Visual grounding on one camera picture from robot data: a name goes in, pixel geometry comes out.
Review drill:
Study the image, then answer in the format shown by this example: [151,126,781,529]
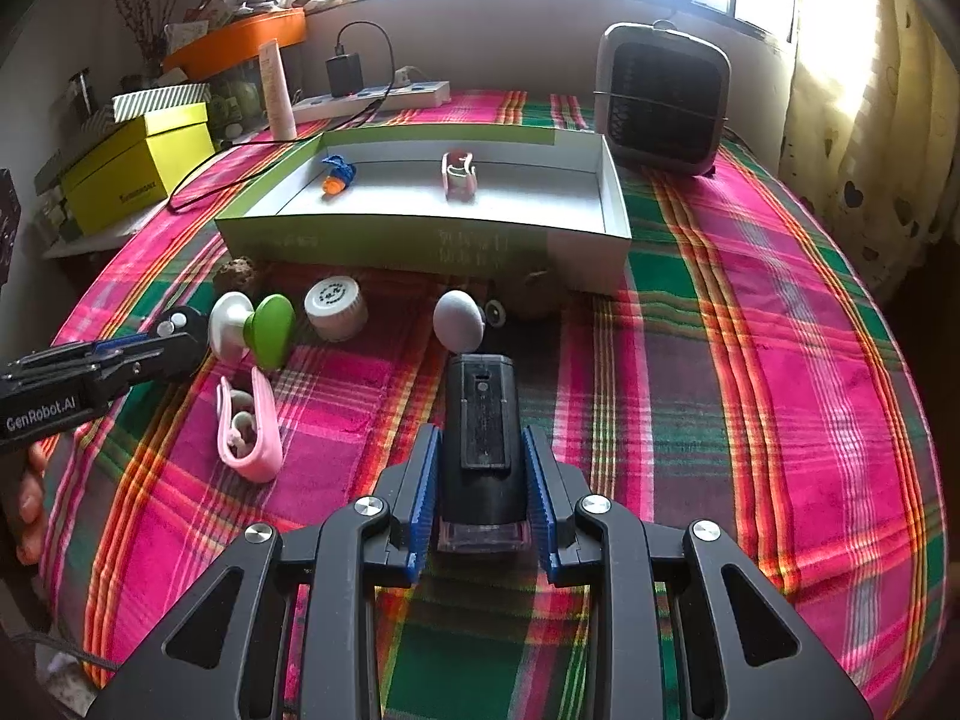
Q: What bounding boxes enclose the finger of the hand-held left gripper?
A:
[0,336,162,385]
[79,349,192,404]

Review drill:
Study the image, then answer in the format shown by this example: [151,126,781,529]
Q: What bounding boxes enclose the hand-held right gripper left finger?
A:
[86,424,443,720]

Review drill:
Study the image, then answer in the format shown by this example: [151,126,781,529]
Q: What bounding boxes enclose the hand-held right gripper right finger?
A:
[521,424,875,720]

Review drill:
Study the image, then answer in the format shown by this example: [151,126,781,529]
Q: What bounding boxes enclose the black round remote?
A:
[142,305,209,383]

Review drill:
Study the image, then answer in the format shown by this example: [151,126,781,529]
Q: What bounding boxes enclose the white and green massager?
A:
[208,291,296,370]

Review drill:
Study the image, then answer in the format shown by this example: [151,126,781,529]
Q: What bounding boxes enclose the black clip-on light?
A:
[439,352,533,552]

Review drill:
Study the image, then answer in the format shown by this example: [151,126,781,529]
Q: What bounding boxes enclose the pink hair clip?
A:
[216,371,284,482]
[440,150,479,201]

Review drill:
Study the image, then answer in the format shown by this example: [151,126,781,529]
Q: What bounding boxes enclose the white egg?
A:
[433,290,485,352]

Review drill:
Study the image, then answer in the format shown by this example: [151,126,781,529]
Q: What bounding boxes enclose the green and white cardboard box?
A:
[215,124,632,293]

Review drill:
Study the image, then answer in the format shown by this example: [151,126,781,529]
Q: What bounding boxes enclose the person's left hand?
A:
[13,441,52,565]

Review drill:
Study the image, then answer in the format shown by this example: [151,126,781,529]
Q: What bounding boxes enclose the yellow box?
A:
[60,101,218,236]

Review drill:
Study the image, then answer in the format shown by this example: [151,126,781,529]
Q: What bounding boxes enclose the white round cap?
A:
[304,276,368,342]

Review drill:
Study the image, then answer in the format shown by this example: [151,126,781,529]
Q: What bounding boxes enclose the plaid blanket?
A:
[37,88,950,720]

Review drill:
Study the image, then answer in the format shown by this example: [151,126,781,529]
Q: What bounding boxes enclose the striped box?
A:
[34,82,212,188]

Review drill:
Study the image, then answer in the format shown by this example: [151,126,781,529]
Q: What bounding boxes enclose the white cosmetic tube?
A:
[257,41,299,141]

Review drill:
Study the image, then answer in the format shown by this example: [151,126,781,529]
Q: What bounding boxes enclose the orange box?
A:
[161,7,308,80]

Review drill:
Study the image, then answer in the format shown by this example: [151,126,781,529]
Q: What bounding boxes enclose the dried branches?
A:
[97,0,173,68]

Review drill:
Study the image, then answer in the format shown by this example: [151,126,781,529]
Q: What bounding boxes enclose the black charger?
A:
[326,52,365,97]

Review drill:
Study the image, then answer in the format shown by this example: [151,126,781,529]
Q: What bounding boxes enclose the white power strip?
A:
[291,80,451,119]

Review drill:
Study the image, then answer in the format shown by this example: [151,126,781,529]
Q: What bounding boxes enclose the grey desk fan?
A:
[595,21,732,177]

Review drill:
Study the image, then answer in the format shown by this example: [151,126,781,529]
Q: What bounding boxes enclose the cream heart-print curtain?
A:
[780,0,960,301]

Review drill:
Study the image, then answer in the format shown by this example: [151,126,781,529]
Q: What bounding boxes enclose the black charger cable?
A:
[166,21,396,215]

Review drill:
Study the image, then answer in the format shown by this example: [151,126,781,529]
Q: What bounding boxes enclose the blue and orange keychain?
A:
[321,155,357,194]

